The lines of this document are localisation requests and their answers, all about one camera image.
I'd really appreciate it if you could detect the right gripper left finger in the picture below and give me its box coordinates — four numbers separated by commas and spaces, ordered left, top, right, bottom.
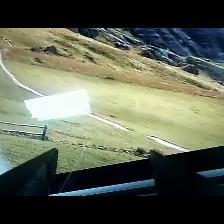
0, 147, 59, 197

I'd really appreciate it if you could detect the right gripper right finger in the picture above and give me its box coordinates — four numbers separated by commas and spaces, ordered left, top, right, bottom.
149, 149, 214, 197

